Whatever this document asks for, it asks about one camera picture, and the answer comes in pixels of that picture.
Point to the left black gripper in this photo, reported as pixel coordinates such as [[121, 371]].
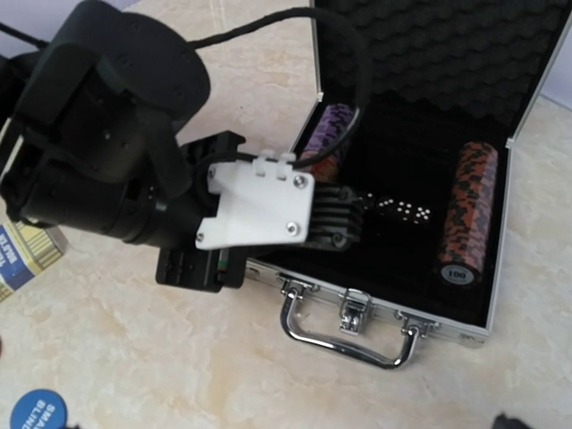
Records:
[[181, 262]]

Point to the aluminium poker chip case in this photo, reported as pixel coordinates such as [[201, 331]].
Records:
[[445, 73]]

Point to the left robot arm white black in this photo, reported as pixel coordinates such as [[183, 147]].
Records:
[[91, 119]]

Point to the blue playing card box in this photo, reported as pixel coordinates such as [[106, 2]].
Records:
[[26, 252]]

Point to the chip row in case front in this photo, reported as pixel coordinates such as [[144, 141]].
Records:
[[332, 123]]

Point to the chip row in case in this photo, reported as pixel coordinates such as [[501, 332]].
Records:
[[332, 123], [462, 252]]

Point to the blue small blind button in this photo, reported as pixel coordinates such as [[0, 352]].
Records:
[[39, 409]]

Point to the black dice row in case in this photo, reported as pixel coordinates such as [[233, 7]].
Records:
[[393, 208]]

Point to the chip row in case back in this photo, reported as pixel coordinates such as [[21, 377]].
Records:
[[462, 252]]

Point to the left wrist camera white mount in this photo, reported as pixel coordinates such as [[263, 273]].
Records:
[[264, 203]]

